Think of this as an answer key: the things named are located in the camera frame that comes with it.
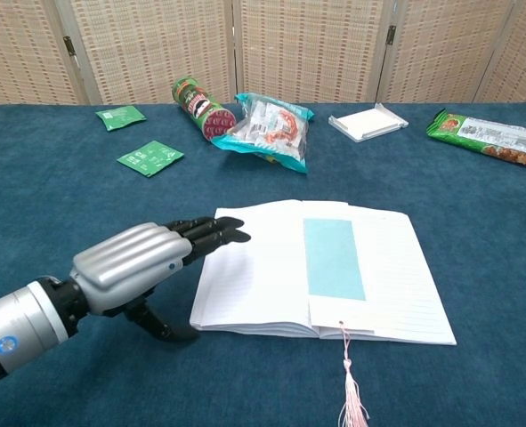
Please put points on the green long snack packet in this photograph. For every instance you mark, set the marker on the green long snack packet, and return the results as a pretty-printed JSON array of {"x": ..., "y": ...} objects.
[{"x": 489, "y": 138}]

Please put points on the brass screen hinge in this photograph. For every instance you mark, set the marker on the brass screen hinge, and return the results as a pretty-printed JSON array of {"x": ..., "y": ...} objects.
[
  {"x": 391, "y": 35},
  {"x": 69, "y": 46}
]

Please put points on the white lined notebook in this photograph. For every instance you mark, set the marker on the white lined notebook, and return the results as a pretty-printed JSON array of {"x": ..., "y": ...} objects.
[{"x": 400, "y": 276}]

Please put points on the woven bamboo folding screen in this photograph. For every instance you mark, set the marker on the woven bamboo folding screen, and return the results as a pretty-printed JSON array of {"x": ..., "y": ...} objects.
[{"x": 156, "y": 44}]

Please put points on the white plastic tray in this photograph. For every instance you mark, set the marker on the white plastic tray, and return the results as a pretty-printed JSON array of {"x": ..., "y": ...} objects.
[{"x": 365, "y": 122}]

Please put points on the green Pringles can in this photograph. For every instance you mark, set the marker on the green Pringles can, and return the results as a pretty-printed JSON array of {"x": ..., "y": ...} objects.
[{"x": 196, "y": 104}]

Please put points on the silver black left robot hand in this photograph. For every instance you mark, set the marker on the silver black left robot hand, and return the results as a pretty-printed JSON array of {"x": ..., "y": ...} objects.
[{"x": 124, "y": 262}]

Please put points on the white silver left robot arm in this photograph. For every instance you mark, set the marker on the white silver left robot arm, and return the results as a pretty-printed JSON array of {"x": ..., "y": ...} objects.
[{"x": 22, "y": 324}]

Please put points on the teal cream bookmark pink tassel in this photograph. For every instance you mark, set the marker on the teal cream bookmark pink tassel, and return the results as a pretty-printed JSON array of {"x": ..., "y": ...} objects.
[{"x": 334, "y": 258}]

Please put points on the teal clear snack bag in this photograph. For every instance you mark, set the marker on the teal clear snack bag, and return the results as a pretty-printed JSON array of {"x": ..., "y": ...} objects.
[{"x": 267, "y": 129}]

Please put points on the dark blue table cloth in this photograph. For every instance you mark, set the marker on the dark blue table cloth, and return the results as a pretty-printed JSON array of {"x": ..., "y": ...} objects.
[{"x": 67, "y": 200}]

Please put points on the green tea sachet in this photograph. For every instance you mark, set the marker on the green tea sachet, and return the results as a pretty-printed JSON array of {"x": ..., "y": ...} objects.
[
  {"x": 149, "y": 158},
  {"x": 120, "y": 116}
]

